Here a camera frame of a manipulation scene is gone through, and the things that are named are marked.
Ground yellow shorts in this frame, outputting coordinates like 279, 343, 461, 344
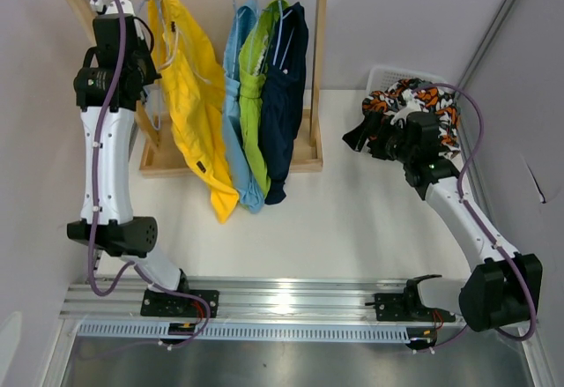
148, 0, 239, 223

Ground white slotted cable duct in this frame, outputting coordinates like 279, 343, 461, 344
78, 320, 410, 344

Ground blue hanger of yellow shorts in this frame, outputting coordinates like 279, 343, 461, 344
137, 0, 164, 130

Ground light blue shorts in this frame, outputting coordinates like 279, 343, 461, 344
221, 0, 264, 214

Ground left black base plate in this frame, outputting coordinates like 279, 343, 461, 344
140, 289, 219, 318

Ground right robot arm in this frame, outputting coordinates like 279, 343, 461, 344
343, 111, 543, 341

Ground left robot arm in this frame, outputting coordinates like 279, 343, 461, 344
67, 13, 191, 316

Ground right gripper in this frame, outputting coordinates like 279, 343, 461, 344
343, 110, 415, 165

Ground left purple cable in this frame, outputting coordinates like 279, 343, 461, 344
86, 0, 133, 298

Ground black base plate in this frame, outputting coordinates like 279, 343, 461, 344
364, 274, 456, 323
140, 289, 219, 318

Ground orange camouflage shorts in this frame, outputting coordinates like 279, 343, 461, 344
362, 78, 460, 159

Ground aluminium mounting rail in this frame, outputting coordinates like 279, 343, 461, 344
59, 276, 468, 327

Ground blue hanger of light-blue shorts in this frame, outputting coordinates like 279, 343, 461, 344
228, 0, 239, 78

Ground wooden clothes rack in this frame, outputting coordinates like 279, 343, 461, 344
66, 0, 327, 178

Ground white plastic basket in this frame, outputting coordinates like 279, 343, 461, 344
361, 65, 458, 115

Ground navy blue shorts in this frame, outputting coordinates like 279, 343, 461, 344
265, 2, 309, 205

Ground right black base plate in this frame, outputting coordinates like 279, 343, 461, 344
364, 274, 456, 323

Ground purple cable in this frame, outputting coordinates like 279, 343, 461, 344
86, 0, 133, 298
409, 81, 538, 342

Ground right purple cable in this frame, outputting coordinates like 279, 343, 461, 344
409, 81, 538, 342

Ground lime green shorts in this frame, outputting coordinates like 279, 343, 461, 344
239, 0, 291, 204

